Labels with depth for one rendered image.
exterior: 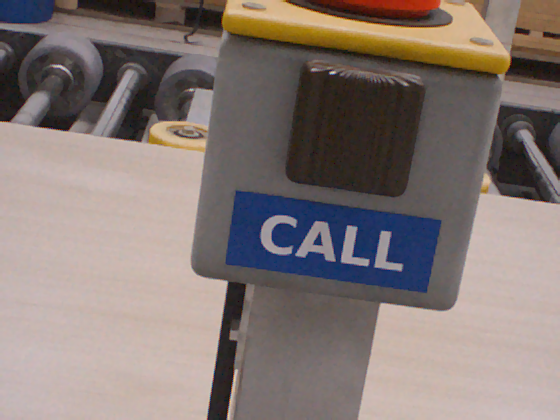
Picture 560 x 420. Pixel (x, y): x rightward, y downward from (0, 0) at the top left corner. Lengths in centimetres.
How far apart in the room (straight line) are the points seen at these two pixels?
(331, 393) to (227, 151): 8
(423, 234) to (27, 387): 51
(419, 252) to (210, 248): 5
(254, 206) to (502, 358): 64
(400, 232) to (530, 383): 60
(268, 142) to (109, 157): 93
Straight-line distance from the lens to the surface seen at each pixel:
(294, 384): 36
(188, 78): 184
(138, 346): 86
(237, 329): 36
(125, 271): 98
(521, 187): 205
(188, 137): 133
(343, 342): 35
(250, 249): 32
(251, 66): 31
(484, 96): 31
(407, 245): 32
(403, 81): 30
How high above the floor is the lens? 128
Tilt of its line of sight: 20 degrees down
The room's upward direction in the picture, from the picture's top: 9 degrees clockwise
